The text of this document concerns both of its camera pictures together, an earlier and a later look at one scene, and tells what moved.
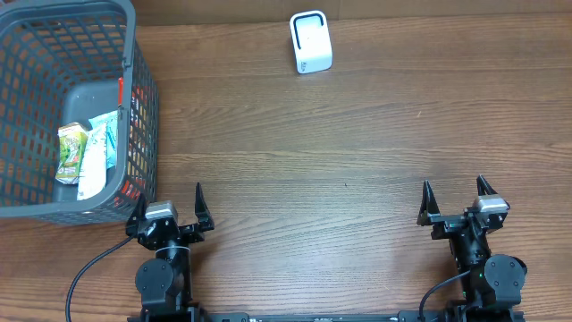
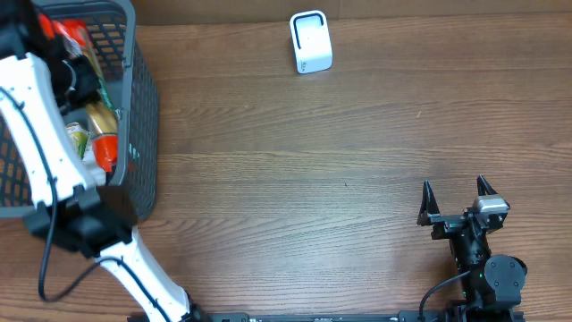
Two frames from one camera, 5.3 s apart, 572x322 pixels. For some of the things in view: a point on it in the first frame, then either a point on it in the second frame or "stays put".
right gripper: (446, 222) stays put
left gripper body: (169, 230) to (83, 83)
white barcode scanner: (311, 41) stays put
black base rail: (326, 317) stays put
